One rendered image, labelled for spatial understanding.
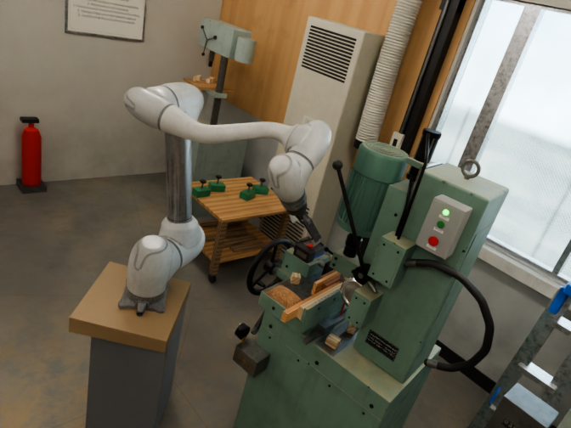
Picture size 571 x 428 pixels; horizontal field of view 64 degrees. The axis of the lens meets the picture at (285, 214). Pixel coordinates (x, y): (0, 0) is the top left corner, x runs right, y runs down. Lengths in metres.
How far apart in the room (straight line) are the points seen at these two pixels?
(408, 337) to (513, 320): 1.50
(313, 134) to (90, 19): 2.94
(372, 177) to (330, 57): 1.77
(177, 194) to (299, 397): 0.93
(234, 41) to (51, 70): 1.46
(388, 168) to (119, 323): 1.14
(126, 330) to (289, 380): 0.65
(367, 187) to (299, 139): 0.30
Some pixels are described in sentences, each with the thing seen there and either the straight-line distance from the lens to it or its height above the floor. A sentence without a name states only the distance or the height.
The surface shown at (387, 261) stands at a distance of 1.47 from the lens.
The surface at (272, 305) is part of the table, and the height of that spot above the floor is 0.88.
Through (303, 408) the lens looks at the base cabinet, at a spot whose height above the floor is 0.51.
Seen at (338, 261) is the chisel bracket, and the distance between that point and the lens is 1.77.
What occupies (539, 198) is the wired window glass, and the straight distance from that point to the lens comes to 2.93.
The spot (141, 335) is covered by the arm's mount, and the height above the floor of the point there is 0.66.
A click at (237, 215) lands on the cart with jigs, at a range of 3.06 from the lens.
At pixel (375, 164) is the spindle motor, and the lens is 1.55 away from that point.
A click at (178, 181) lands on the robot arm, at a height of 1.15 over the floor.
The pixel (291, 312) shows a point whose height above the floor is 0.94.
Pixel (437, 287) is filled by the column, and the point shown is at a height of 1.20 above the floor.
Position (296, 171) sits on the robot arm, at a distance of 1.38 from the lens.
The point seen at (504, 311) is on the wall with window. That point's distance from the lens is 3.07.
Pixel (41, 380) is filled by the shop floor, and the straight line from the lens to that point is 2.61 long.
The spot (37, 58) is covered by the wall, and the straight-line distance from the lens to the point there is 4.11.
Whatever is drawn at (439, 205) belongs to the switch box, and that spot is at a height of 1.46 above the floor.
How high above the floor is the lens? 1.90
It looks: 25 degrees down
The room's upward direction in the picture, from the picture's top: 15 degrees clockwise
